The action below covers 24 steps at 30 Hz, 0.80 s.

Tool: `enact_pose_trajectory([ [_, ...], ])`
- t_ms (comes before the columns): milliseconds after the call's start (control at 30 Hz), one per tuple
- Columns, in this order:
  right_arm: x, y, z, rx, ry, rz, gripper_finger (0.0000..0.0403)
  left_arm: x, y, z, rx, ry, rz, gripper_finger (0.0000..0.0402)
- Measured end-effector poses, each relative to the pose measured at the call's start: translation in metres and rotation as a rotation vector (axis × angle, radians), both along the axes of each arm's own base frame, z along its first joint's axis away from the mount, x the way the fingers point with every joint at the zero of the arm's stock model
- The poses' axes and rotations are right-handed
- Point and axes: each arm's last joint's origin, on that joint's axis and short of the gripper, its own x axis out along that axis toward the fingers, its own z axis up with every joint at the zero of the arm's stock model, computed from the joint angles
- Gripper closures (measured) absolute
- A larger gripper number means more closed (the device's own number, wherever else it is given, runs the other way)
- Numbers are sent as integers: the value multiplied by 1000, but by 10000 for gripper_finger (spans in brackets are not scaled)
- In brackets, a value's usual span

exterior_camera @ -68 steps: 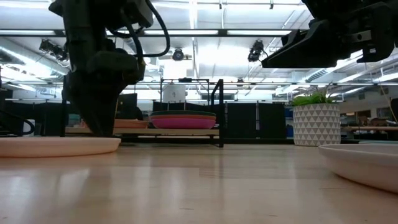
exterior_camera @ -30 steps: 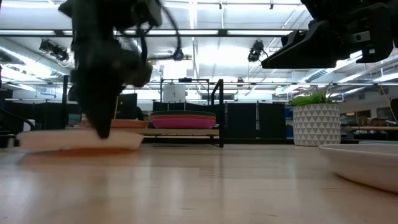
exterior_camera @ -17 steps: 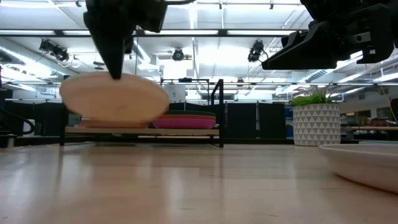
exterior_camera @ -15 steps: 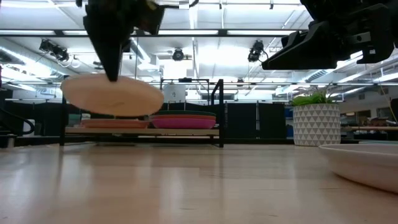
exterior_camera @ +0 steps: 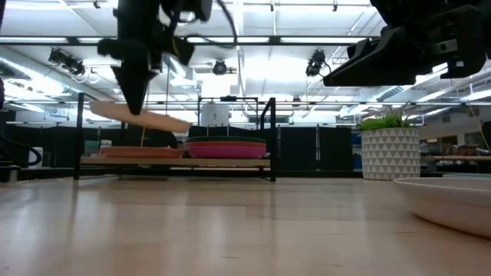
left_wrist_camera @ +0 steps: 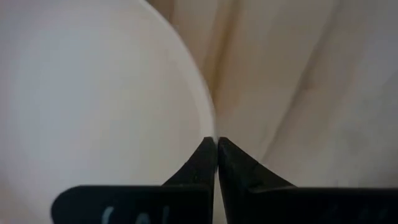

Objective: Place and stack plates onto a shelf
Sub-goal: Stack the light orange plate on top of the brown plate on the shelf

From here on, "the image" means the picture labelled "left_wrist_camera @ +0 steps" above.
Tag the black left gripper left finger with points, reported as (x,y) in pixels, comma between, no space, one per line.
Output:
(186,202)

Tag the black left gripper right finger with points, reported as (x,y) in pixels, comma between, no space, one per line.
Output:
(280,205)

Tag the light blue plate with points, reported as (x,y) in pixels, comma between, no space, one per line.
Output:
(93,93)

